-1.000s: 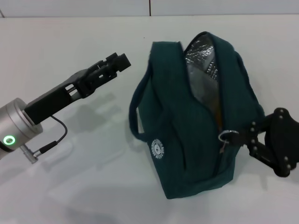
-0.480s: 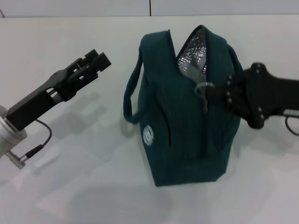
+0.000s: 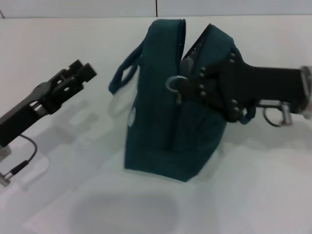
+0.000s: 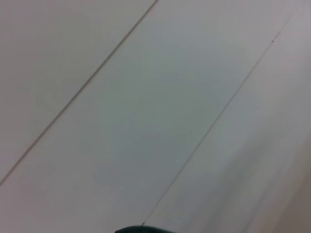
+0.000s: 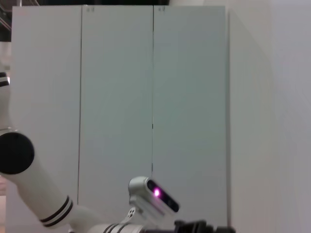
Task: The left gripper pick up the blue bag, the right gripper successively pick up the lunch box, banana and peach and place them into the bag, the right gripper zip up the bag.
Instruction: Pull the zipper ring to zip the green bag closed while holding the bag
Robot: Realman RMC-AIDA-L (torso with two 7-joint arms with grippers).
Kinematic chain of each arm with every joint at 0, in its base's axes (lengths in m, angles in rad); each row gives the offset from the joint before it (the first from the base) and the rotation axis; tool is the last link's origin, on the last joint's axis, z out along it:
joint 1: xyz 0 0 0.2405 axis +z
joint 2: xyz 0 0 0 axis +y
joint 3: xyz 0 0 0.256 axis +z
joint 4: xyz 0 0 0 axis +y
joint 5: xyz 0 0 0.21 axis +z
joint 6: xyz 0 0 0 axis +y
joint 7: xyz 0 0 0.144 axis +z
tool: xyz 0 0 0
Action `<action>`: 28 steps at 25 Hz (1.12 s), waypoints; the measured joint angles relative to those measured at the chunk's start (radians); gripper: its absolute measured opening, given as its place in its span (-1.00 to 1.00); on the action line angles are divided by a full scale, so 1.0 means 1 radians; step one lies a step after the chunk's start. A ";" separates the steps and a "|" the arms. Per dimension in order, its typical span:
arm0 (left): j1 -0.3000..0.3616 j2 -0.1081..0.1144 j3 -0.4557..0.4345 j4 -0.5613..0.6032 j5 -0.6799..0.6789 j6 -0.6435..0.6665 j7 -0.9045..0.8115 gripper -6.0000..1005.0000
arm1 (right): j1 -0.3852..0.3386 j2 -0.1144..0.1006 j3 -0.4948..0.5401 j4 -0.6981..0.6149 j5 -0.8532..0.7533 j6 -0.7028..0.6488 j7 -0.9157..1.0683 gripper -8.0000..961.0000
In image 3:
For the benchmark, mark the dark teal insulated lunch bag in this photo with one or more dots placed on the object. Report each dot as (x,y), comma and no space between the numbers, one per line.
(156,122)

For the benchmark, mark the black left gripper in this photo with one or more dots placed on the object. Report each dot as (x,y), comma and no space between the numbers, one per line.
(26,114)

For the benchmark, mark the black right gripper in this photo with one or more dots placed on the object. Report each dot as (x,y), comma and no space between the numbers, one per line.
(268,83)

